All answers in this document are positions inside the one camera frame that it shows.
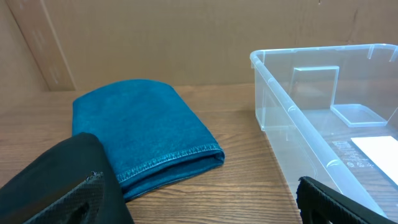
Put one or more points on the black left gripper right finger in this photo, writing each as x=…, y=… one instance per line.
x=319, y=204

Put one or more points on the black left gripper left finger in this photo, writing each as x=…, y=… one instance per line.
x=81, y=204

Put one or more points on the black cloth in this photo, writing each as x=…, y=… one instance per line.
x=57, y=171

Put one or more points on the clear plastic storage bin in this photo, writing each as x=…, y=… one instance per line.
x=310, y=102

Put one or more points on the blue denim cloth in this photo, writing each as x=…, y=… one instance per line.
x=149, y=134

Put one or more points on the white paper label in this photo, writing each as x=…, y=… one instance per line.
x=382, y=150

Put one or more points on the brown cardboard backdrop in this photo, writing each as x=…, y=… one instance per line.
x=83, y=45

